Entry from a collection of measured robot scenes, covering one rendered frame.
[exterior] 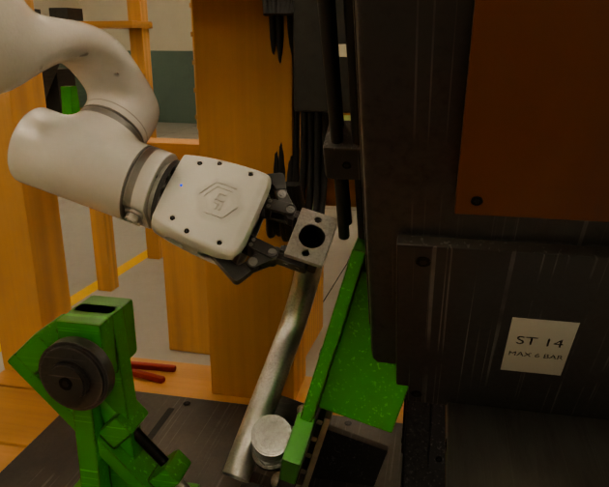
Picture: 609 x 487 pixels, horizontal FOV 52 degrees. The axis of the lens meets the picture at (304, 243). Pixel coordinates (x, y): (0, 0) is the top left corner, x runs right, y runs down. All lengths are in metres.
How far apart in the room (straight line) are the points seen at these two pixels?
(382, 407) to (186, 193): 0.28
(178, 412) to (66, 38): 0.58
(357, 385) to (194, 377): 0.59
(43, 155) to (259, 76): 0.33
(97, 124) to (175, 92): 11.09
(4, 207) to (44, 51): 0.53
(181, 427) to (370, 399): 0.44
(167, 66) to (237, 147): 10.91
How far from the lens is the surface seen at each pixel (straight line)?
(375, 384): 0.57
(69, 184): 0.68
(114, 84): 0.71
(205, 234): 0.62
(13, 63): 0.60
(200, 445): 0.92
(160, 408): 1.01
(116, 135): 0.68
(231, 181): 0.65
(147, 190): 0.64
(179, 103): 11.77
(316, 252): 0.62
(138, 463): 0.74
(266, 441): 0.60
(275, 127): 0.89
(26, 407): 1.12
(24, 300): 1.15
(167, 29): 11.78
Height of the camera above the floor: 1.43
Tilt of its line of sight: 18 degrees down
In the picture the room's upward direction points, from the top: straight up
